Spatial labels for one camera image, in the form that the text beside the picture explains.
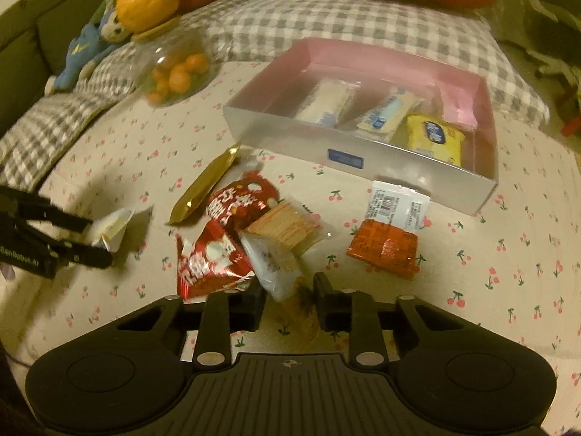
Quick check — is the white silver snack packet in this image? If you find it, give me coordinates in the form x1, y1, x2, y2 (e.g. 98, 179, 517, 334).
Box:
239, 232, 302, 302

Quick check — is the clear wafer biscuit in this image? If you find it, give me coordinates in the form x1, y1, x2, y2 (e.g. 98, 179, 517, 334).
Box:
245, 200, 336, 255

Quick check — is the grey white checkered cushion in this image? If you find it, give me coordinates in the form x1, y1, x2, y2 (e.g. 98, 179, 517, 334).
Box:
1, 0, 549, 191

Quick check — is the glass jar with kumquats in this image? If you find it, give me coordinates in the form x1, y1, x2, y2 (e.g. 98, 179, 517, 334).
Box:
132, 25, 219, 106

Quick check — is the orange red snack packet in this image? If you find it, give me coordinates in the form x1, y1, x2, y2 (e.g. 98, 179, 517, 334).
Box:
347, 180, 430, 279

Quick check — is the gold foil snack bar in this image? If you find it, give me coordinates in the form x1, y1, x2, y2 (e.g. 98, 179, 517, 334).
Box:
167, 143, 240, 225

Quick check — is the white rice cracker packet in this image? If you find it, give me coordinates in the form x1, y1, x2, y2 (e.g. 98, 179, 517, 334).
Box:
293, 78, 359, 128

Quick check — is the yellow snack packet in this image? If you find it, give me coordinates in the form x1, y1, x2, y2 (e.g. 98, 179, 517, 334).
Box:
406, 114, 465, 167

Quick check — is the cherry print cloth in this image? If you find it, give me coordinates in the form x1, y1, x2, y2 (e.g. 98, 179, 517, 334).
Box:
1, 63, 580, 434

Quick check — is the blue plush doll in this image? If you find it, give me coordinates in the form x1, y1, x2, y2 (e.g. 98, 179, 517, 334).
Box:
44, 7, 131, 97

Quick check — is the small white snack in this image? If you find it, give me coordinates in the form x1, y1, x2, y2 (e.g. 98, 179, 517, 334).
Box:
84, 208, 134, 253

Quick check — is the white blue snack packet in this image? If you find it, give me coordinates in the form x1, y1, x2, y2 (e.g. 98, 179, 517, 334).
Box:
355, 87, 424, 142

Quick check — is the large orange fruit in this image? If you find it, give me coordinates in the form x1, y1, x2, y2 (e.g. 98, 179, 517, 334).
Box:
115, 0, 179, 33

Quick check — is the pink paper card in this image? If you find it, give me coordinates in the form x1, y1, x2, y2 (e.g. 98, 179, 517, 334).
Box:
438, 78, 479, 131

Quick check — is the silver box with pink interior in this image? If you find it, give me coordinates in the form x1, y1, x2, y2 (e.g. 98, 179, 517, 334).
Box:
224, 37, 498, 215

